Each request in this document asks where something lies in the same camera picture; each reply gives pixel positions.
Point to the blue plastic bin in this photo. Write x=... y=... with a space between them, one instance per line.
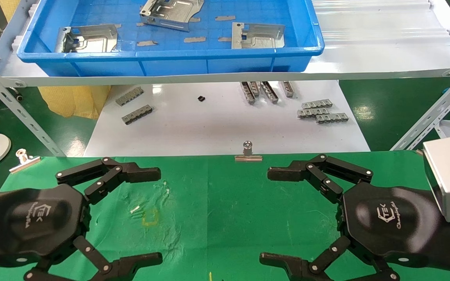
x=170 y=66

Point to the white shelf panel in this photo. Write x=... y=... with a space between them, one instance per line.
x=365 y=64

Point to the perforated metal rack strut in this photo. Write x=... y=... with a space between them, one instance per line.
x=22 y=113
x=432 y=115

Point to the green cloth mat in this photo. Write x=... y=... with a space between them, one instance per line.
x=229 y=214

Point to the white lower board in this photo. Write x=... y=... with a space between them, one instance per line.
x=217 y=125

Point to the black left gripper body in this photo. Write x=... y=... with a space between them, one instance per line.
x=33 y=222

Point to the small black part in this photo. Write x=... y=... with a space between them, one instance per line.
x=200 y=98

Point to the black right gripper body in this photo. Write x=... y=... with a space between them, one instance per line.
x=389 y=222

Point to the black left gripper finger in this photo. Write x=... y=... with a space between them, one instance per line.
x=139 y=262
x=143 y=174

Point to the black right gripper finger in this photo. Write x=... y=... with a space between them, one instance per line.
x=283 y=262
x=287 y=174

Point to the stamped metal bracket part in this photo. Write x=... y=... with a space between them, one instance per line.
x=170 y=17
x=260 y=37
x=92 y=41

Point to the yellow woven sack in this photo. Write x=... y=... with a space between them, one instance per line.
x=72 y=101

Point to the white corrugated plastic sheet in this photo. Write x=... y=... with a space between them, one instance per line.
x=377 y=31

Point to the silver binder clip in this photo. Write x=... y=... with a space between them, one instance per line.
x=248 y=157
x=24 y=162

